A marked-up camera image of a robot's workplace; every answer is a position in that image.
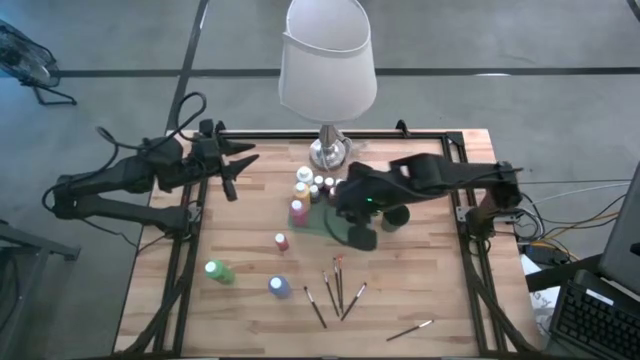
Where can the black floor fan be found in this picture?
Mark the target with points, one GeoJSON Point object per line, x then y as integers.
{"type": "Point", "coordinates": [25, 62]}

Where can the grey adapter box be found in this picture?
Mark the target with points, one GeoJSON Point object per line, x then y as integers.
{"type": "Point", "coordinates": [507, 216]}

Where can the large blue paint bottle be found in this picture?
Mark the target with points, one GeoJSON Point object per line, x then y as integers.
{"type": "Point", "coordinates": [279, 287]}

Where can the grey monitor panel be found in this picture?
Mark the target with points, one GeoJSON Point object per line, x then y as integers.
{"type": "Point", "coordinates": [625, 240]}

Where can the large white paint bottle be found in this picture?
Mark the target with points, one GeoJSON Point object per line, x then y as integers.
{"type": "Point", "coordinates": [304, 175]}

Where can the small purple paint bottle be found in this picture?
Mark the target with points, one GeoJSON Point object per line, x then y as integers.
{"type": "Point", "coordinates": [314, 193]}

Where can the dark green plastic cup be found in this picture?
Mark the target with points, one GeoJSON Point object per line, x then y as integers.
{"type": "Point", "coordinates": [396, 218]}

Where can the small maroon paint bottle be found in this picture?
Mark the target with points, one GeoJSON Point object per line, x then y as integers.
{"type": "Point", "coordinates": [318, 181]}

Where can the grey metal desk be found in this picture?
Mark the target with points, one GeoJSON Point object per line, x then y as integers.
{"type": "Point", "coordinates": [50, 248]}

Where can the paintbrush with orange bristles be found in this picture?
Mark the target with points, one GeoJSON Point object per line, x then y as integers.
{"type": "Point", "coordinates": [341, 295]}

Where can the silver table lamp white shade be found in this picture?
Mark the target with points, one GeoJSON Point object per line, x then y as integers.
{"type": "Point", "coordinates": [327, 60]}

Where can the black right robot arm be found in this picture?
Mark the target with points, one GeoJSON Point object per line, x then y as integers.
{"type": "Point", "coordinates": [450, 175]}

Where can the large yellow paint bottle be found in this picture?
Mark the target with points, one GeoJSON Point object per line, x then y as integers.
{"type": "Point", "coordinates": [301, 192]}

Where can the black keyboard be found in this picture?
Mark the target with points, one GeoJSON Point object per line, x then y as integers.
{"type": "Point", "coordinates": [590, 320]}

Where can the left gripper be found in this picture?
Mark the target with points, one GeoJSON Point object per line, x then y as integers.
{"type": "Point", "coordinates": [210, 170]}

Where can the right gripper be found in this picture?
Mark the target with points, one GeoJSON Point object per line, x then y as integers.
{"type": "Point", "coordinates": [362, 235]}

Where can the large green paint bottle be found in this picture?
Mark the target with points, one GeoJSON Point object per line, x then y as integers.
{"type": "Point", "coordinates": [220, 272]}

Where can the large red paint bottle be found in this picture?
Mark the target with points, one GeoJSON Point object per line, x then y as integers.
{"type": "Point", "coordinates": [298, 214]}

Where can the black power supply box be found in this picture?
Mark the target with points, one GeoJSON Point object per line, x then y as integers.
{"type": "Point", "coordinates": [542, 253]}

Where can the teal translucent plastic bin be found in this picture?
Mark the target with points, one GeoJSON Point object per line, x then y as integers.
{"type": "Point", "coordinates": [310, 227]}

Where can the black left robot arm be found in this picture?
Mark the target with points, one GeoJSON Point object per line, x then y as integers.
{"type": "Point", "coordinates": [125, 175]}

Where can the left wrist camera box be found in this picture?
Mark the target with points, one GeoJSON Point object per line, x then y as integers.
{"type": "Point", "coordinates": [207, 150]}

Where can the small brown paint bottle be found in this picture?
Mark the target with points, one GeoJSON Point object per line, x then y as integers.
{"type": "Point", "coordinates": [329, 183]}

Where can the black paintbrush white bristles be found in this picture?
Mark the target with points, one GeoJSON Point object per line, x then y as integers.
{"type": "Point", "coordinates": [316, 308]}

